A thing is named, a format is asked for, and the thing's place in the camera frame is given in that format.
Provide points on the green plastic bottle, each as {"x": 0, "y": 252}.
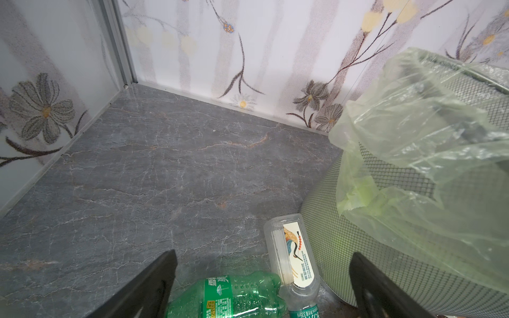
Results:
{"x": 253, "y": 295}

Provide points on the green plastic bin liner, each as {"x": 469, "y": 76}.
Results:
{"x": 424, "y": 168}

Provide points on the clear bottle with crane label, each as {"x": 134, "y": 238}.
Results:
{"x": 291, "y": 257}

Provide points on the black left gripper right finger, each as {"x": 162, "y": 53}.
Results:
{"x": 377, "y": 295}

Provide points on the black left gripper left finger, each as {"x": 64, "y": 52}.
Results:
{"x": 147, "y": 294}

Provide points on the mesh waste bin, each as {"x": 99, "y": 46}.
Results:
{"x": 334, "y": 240}

